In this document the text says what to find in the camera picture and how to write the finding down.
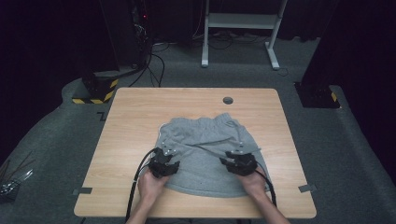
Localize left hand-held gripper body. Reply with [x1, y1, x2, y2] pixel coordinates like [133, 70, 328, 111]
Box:
[148, 145, 177, 179]

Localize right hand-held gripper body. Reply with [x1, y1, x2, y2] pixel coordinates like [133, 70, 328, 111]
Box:
[225, 141, 259, 177]

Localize grey shorts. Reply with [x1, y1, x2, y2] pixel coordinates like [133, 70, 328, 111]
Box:
[154, 112, 272, 199]

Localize person's right hand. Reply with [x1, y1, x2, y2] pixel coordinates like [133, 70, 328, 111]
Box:
[235, 165, 269, 201]

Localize person's left hand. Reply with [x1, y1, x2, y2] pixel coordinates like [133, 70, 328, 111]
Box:
[137, 169, 171, 203]

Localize grey tape strip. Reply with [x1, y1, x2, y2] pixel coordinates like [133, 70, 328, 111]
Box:
[298, 184, 318, 193]
[72, 187, 93, 196]

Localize black yellow striped stand base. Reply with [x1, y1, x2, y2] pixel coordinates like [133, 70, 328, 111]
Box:
[72, 73, 120, 105]

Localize black computer tower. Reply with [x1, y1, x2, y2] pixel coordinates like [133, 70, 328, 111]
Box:
[130, 0, 153, 68]

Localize white metal stand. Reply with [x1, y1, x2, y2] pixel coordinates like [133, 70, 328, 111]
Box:
[200, 0, 289, 71]

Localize folded metal tripod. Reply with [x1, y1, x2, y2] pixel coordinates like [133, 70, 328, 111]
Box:
[0, 150, 35, 203]

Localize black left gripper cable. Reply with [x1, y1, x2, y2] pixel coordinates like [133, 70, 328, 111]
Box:
[124, 147, 159, 224]

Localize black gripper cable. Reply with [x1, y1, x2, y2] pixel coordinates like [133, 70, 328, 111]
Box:
[255, 167, 278, 208]
[124, 147, 159, 224]

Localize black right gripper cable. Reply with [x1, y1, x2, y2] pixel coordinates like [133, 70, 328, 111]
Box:
[255, 167, 278, 208]

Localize black floor cables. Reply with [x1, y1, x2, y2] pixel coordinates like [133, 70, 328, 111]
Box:
[128, 43, 166, 89]

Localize cables under white stand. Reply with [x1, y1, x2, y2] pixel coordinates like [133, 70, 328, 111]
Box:
[192, 29, 269, 50]

